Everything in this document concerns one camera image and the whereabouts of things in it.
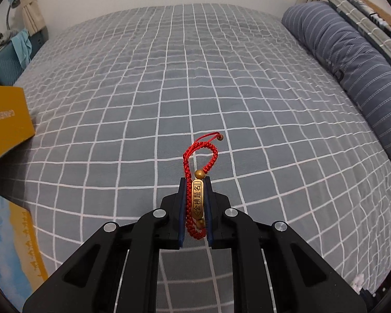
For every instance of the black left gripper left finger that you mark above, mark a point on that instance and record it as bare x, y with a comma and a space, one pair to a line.
173, 226

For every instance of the light blue cloth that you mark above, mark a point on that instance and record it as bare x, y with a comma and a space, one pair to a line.
23, 47

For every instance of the teal suitcase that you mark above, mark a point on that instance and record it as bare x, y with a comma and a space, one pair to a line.
10, 67

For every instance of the blue striped pillow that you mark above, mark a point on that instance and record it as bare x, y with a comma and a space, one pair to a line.
361, 70

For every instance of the beige curtain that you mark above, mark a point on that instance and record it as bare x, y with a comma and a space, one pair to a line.
32, 16

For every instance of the red cord bracelet gold tube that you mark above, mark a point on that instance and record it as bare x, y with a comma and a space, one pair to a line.
195, 215

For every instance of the yellow blue cardboard box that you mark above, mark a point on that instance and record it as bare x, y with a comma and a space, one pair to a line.
22, 269

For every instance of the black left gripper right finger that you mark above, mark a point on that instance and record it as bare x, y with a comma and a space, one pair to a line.
215, 204

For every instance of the grey checked folded quilt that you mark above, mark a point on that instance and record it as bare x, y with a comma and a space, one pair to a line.
368, 22

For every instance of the grey checked bed sheet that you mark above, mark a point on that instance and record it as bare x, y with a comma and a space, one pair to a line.
209, 158

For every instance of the blue desk lamp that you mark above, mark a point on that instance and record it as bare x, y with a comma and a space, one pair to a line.
13, 19

